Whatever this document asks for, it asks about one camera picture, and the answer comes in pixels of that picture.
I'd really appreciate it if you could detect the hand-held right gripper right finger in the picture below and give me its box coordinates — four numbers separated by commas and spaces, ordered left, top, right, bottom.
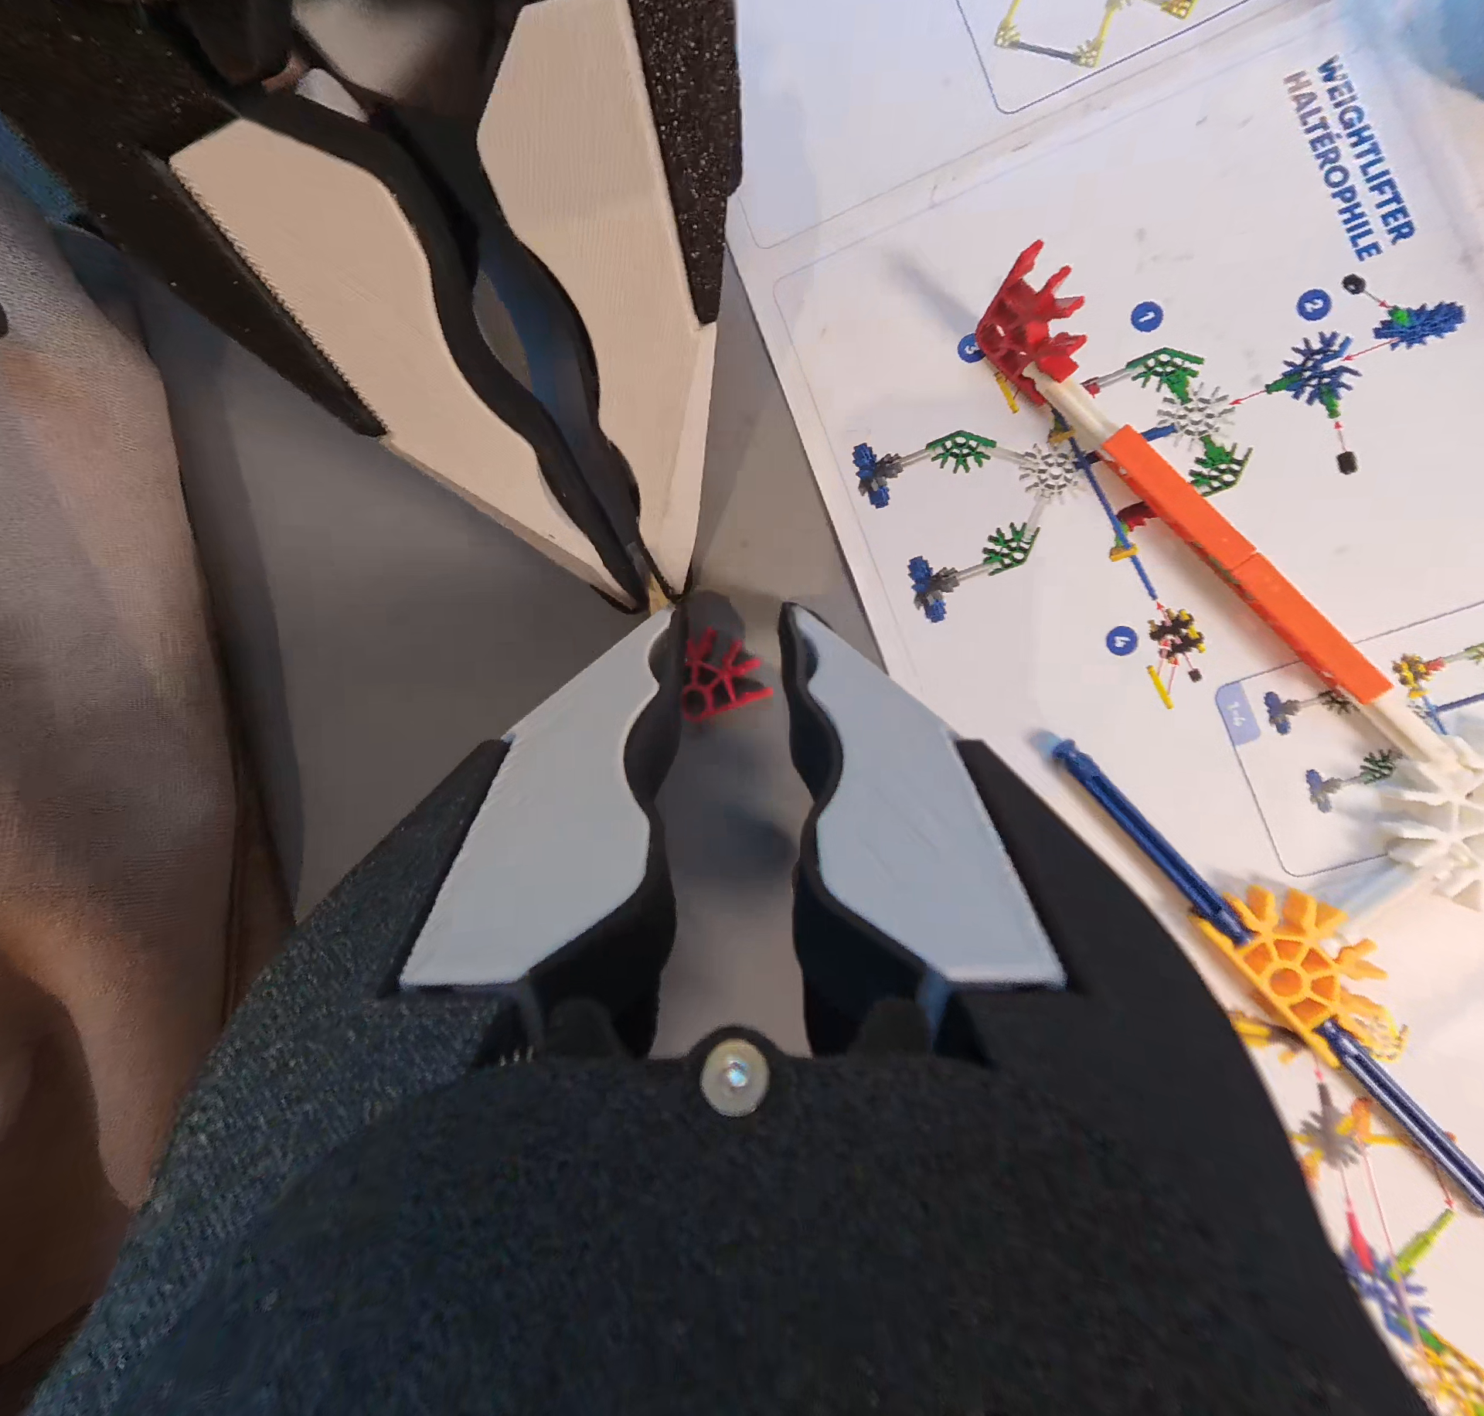
780, 605, 1073, 1042

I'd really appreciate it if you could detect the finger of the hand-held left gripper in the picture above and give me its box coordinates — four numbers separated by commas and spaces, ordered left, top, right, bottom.
167, 114, 656, 613
476, 0, 722, 606

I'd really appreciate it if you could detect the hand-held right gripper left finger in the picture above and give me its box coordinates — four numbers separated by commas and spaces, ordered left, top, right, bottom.
394, 610, 684, 1042

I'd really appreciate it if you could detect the red toy connector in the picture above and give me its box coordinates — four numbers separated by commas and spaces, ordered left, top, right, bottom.
678, 628, 772, 727

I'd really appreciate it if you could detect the colourful construction toy model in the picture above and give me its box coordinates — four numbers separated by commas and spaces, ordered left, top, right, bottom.
971, 242, 1484, 1416

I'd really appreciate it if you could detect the white instruction sheet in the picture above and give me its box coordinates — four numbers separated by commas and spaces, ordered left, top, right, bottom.
724, 0, 1484, 1416

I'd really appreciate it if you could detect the person's upper body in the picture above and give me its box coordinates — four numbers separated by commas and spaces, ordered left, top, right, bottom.
0, 118, 303, 1348

